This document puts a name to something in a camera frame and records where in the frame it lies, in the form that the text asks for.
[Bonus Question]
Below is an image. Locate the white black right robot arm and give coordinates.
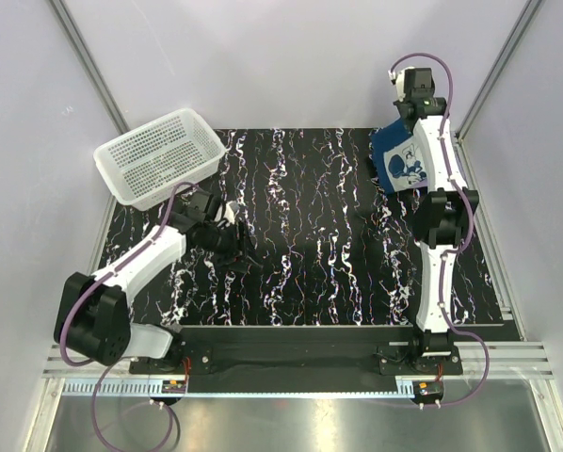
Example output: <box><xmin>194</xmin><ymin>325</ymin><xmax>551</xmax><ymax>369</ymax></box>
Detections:
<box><xmin>393</xmin><ymin>67</ymin><xmax>479</xmax><ymax>374</ymax></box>

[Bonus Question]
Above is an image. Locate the right aluminium frame post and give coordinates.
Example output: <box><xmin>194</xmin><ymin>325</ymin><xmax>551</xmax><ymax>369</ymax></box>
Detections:
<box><xmin>455</xmin><ymin>0</ymin><xmax>544</xmax><ymax>141</ymax></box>

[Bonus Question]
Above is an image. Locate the left aluminium frame post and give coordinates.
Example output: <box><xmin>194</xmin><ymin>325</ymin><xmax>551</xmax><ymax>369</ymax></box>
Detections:
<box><xmin>46</xmin><ymin>0</ymin><xmax>130</xmax><ymax>135</ymax></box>

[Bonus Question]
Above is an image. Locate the aluminium front rail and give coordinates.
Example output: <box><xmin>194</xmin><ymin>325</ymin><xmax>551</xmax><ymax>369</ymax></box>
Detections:
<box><xmin>40</xmin><ymin>341</ymin><xmax>553</xmax><ymax>379</ymax></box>

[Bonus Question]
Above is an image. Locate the blue t shirt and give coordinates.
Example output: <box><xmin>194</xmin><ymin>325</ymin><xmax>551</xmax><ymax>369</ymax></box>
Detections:
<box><xmin>370</xmin><ymin>119</ymin><xmax>423</xmax><ymax>194</ymax></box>

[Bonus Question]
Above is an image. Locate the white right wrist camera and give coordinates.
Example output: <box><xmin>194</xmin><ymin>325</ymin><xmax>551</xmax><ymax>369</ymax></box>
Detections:
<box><xmin>389</xmin><ymin>70</ymin><xmax>405</xmax><ymax>102</ymax></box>

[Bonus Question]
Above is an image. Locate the white plastic mesh basket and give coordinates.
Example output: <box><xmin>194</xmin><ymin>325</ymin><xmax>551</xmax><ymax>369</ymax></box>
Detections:
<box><xmin>93</xmin><ymin>108</ymin><xmax>226</xmax><ymax>211</ymax></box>

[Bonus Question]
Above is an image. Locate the folded purple t shirt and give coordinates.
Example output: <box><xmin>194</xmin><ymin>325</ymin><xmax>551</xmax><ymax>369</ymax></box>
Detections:
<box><xmin>410</xmin><ymin>140</ymin><xmax>466</xmax><ymax>191</ymax></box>

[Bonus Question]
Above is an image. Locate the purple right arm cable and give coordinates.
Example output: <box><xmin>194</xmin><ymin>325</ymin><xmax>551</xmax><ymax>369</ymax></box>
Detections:
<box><xmin>388</xmin><ymin>52</ymin><xmax>492</xmax><ymax>406</ymax></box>

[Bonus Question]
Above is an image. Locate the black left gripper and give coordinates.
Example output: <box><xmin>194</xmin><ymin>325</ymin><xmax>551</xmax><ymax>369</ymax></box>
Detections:
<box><xmin>203</xmin><ymin>220</ymin><xmax>263</xmax><ymax>274</ymax></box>

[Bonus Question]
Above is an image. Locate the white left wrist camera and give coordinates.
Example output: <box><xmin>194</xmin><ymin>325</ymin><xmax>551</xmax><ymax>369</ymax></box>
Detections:
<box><xmin>216</xmin><ymin>201</ymin><xmax>239</xmax><ymax>224</ymax></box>

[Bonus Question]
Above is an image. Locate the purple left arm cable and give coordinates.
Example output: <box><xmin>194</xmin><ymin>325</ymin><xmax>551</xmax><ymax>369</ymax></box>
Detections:
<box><xmin>57</xmin><ymin>182</ymin><xmax>201</xmax><ymax>448</ymax></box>

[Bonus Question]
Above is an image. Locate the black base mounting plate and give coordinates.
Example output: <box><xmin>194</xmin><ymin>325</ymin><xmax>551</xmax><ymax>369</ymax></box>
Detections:
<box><xmin>130</xmin><ymin>326</ymin><xmax>462</xmax><ymax>384</ymax></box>

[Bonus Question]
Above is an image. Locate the white slotted cable duct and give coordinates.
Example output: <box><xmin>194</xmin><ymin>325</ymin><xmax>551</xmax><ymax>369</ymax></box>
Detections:
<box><xmin>62</xmin><ymin>376</ymin><xmax>414</xmax><ymax>398</ymax></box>

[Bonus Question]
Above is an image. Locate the aluminium frame post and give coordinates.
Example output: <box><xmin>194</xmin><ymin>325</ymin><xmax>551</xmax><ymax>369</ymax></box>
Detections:
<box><xmin>455</xmin><ymin>0</ymin><xmax>544</xmax><ymax>141</ymax></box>
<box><xmin>46</xmin><ymin>0</ymin><xmax>130</xmax><ymax>135</ymax></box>

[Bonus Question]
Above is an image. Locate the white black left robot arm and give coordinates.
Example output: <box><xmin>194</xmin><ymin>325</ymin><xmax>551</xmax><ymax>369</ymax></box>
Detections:
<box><xmin>54</xmin><ymin>191</ymin><xmax>260</xmax><ymax>373</ymax></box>

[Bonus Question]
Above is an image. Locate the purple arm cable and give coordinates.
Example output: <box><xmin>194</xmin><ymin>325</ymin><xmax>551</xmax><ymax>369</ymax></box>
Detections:
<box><xmin>57</xmin><ymin>182</ymin><xmax>201</xmax><ymax>448</ymax></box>
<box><xmin>388</xmin><ymin>52</ymin><xmax>492</xmax><ymax>406</ymax></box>

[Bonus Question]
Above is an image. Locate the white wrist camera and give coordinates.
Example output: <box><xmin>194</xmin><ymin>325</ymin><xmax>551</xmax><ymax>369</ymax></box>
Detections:
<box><xmin>389</xmin><ymin>70</ymin><xmax>405</xmax><ymax>102</ymax></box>
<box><xmin>216</xmin><ymin>201</ymin><xmax>239</xmax><ymax>224</ymax></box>

